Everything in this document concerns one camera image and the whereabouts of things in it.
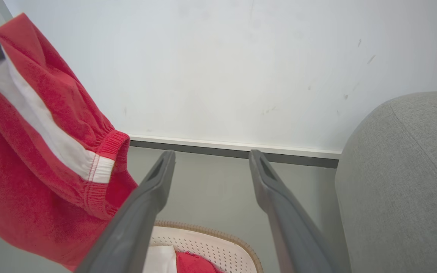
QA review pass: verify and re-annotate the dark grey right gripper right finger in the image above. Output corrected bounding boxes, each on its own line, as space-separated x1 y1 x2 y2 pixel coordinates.
249 149 352 273

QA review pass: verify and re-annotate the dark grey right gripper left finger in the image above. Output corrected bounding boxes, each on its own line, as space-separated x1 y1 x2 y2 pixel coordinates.
74 150 176 273

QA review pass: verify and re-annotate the white cloth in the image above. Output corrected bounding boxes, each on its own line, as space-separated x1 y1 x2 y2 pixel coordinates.
143 245 177 273

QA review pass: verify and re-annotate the red jersey white trim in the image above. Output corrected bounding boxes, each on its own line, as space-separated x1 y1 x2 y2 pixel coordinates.
176 252 225 273

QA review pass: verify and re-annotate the red fleece garment white stripe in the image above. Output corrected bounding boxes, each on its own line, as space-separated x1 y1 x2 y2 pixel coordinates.
0 13 138 272

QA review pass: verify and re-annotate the cream perforated laundry basket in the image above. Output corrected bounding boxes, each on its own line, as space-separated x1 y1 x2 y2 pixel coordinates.
148 221 263 273

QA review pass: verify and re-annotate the white and black baseboard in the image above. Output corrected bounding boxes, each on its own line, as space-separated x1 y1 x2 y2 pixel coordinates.
129 134 342 168

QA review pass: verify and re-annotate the grey fabric sofa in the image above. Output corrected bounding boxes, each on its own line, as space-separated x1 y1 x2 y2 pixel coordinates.
335 91 437 273

